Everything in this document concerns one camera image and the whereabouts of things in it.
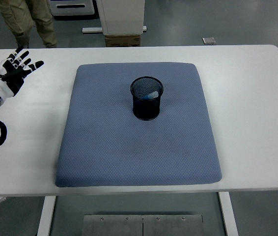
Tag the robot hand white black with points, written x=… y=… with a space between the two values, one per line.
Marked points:
x=0 y=86

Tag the blue marker pen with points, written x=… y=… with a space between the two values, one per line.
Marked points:
x=151 y=95

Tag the black mesh pen holder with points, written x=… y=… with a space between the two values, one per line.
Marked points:
x=146 y=109

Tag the person in khaki trousers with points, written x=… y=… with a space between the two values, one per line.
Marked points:
x=18 y=14

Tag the small white black object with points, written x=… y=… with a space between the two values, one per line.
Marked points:
x=0 y=198

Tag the brown cardboard box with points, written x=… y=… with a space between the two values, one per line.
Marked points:
x=123 y=40

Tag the white table leg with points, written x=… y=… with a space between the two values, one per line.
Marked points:
x=46 y=216
x=228 y=216

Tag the white cabinet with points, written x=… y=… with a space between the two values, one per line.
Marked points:
x=121 y=17

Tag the blue-grey textured mat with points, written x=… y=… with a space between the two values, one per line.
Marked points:
x=139 y=152

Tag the grey floor plate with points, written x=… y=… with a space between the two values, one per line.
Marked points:
x=208 y=40

